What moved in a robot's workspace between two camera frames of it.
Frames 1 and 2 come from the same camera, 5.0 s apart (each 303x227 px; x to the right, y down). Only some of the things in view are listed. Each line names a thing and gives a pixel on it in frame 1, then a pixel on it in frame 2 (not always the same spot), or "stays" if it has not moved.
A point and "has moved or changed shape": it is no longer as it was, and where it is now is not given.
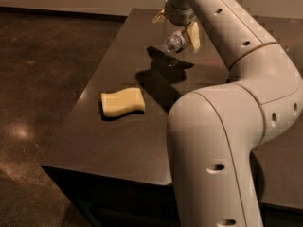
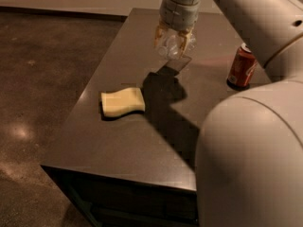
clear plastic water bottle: (175, 42) has moved or changed shape
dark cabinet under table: (104, 200) stays
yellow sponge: (122, 101) stays
